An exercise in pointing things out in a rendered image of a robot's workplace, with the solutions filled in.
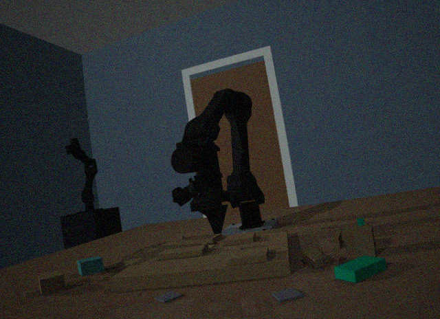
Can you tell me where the tan wooden puzzle board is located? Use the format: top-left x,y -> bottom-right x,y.
109,228 -> 291,292

